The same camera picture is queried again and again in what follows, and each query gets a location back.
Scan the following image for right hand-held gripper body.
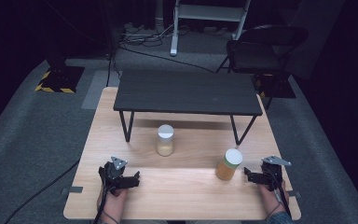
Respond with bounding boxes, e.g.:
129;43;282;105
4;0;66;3
260;155;293;192

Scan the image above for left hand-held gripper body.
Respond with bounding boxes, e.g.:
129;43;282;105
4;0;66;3
98;156;129;193

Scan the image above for person's right hand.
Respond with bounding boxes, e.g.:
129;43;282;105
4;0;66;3
258;182;291;217

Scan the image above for amber jar with green band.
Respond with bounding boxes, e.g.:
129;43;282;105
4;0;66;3
214;147;243;182

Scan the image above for blue denim right sleeve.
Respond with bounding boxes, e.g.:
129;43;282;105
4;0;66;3
265;210;294;224

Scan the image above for pale jar with white lid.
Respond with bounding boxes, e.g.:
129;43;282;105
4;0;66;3
156;123;175;158

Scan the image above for black base with hazard tape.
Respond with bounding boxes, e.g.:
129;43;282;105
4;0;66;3
34;58;86;94
253;72;296;100

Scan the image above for black shelf riser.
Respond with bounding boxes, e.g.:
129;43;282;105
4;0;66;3
113;69;264;147

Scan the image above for black folding chair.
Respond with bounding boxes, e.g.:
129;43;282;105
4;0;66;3
215;24;310;76

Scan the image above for white metal stand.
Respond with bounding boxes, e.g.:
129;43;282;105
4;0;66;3
169;0;253;57

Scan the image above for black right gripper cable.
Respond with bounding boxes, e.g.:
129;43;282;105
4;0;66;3
268;169;293;218

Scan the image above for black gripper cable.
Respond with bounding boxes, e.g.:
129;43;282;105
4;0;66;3
92;181;110;224
268;169;293;218

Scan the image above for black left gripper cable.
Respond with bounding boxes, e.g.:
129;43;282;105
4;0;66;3
92;181;110;224

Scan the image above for black floor cable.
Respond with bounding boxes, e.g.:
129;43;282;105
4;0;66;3
2;159;82;224
117;43;216;75

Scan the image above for bundle of cables and plugs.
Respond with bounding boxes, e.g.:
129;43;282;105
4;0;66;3
119;21;175;49

